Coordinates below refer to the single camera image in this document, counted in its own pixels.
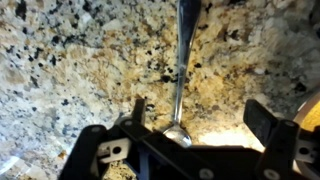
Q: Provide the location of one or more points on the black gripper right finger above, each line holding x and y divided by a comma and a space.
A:
280, 146

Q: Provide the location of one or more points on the yellow powder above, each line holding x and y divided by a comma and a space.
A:
313, 116

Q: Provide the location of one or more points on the silver metal spoon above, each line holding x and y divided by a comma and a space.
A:
182, 66

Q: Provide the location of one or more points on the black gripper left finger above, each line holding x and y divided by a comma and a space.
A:
156, 146

